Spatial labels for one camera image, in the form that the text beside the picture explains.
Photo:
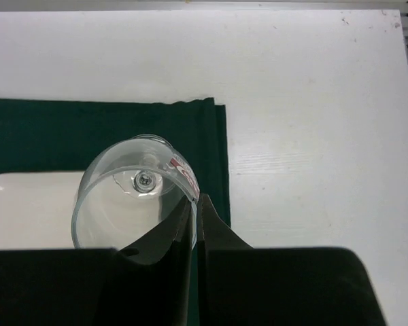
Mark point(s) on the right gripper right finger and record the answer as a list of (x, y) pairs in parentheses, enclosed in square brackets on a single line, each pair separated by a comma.
[(241, 285)]

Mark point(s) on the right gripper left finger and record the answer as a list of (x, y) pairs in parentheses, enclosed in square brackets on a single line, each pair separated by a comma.
[(145, 283)]

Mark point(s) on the clear wine glass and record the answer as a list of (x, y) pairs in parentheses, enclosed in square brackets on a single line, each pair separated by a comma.
[(130, 188)]

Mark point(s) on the white rectangular plate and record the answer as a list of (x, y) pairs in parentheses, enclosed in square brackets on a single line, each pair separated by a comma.
[(36, 209)]

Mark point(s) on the dark green cloth placemat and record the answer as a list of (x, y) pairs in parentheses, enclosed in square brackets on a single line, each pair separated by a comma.
[(63, 136)]

